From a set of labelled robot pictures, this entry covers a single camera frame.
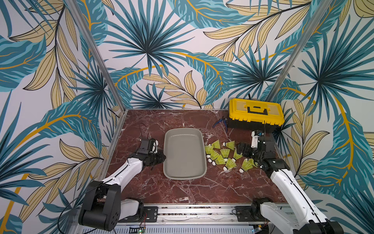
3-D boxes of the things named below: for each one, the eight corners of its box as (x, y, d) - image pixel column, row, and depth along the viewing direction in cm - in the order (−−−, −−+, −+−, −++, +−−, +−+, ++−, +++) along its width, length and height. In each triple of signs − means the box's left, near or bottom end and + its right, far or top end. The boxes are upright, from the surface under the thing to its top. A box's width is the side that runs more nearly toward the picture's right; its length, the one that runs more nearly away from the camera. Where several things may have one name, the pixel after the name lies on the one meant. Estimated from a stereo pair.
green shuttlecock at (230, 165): (225, 172, 89) (226, 170, 86) (220, 164, 92) (221, 161, 89) (235, 167, 91) (237, 165, 88) (229, 159, 94) (231, 156, 91)
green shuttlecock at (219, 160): (213, 167, 91) (214, 165, 88) (210, 160, 94) (211, 158, 91) (224, 164, 92) (225, 162, 90) (220, 157, 95) (221, 154, 93)
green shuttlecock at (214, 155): (211, 164, 92) (212, 161, 89) (206, 158, 94) (206, 155, 91) (218, 157, 95) (219, 153, 92) (213, 152, 97) (214, 148, 94)
